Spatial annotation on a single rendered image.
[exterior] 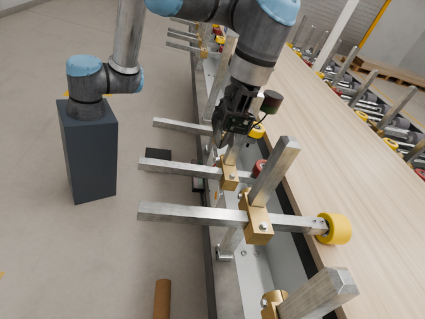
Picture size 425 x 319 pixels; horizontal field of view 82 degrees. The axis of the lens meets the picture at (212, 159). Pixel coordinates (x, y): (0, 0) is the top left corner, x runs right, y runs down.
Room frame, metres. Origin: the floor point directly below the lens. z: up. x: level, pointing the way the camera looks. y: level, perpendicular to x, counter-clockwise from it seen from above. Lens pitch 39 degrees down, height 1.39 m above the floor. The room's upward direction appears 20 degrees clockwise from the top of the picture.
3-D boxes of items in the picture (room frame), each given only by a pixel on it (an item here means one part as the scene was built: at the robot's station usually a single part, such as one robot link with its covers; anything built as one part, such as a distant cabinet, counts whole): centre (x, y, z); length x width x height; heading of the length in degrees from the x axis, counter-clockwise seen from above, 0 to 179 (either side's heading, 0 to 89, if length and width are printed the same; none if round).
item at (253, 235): (0.41, -0.14, 0.95); 0.14 x 0.06 x 0.05; 18
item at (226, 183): (0.65, -0.06, 0.85); 0.14 x 0.06 x 0.05; 18
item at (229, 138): (0.54, -0.03, 1.04); 0.06 x 0.03 x 0.09; 17
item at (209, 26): (1.85, 0.34, 0.88); 0.04 x 0.04 x 0.48; 18
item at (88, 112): (1.00, 0.71, 0.65); 0.19 x 0.19 x 0.10
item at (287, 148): (0.43, -0.13, 0.92); 0.04 x 0.04 x 0.48; 18
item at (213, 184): (0.69, -0.02, 0.75); 0.26 x 0.01 x 0.10; 18
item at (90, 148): (1.00, 0.71, 0.30); 0.25 x 0.25 x 0.60; 45
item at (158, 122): (0.85, 0.06, 0.84); 0.44 x 0.03 x 0.04; 108
